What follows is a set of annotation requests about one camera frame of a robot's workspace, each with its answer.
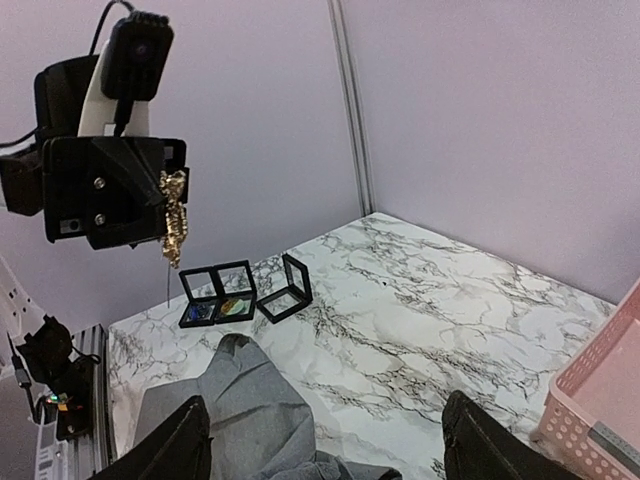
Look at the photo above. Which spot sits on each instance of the grey button-up shirt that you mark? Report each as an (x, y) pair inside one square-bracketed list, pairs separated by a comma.
[(260, 427)]

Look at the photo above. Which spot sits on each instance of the round blue badge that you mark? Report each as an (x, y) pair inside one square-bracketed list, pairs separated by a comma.
[(199, 312)]

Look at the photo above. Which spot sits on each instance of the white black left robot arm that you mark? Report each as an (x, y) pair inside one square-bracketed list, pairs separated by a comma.
[(59, 92)]

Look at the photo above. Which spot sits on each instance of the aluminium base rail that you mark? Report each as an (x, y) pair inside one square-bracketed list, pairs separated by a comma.
[(75, 434)]

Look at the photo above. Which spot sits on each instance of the pink perforated plastic basket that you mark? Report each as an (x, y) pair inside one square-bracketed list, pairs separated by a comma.
[(591, 416)]

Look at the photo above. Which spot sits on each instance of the round green orange badge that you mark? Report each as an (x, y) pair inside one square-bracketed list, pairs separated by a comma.
[(234, 307)]

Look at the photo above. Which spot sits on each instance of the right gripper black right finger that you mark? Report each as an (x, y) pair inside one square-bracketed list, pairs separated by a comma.
[(478, 447)]

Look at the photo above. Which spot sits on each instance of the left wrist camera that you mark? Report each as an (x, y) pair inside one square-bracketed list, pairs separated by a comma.
[(127, 76)]

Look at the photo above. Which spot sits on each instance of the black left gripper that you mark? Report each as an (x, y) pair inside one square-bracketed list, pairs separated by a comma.
[(106, 189)]

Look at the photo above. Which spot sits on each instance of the black frame display box pair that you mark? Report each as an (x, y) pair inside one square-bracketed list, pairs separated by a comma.
[(213, 285)]

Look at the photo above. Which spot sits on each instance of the left aluminium corner post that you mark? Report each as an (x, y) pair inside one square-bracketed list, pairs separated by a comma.
[(353, 107)]

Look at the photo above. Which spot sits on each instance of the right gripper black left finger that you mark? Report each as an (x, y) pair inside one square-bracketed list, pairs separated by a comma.
[(179, 448)]

